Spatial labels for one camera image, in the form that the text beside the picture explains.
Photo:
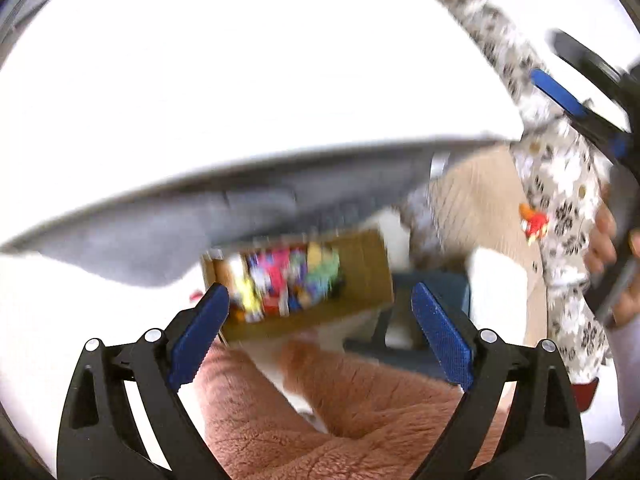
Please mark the person's right hand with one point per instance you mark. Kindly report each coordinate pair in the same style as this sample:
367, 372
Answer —
602, 245

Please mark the red cloth piece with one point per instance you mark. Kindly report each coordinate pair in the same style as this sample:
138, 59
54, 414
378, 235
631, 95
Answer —
585, 392

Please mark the pile of colourful wrappers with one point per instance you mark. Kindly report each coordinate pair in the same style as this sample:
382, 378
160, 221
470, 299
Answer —
280, 275

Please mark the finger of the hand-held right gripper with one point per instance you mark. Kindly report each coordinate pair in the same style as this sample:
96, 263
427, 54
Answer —
557, 92
602, 137

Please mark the small red toy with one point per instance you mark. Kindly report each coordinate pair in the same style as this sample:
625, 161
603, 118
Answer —
533, 223

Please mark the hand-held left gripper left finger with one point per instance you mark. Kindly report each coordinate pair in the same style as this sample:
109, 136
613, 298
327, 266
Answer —
200, 332

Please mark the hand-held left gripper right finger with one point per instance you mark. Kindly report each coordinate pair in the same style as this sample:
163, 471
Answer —
442, 340

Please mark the brown cardboard box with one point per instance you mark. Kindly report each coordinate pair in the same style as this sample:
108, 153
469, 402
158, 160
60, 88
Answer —
362, 270

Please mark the dark blue stool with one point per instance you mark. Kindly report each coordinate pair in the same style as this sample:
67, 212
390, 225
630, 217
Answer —
395, 357

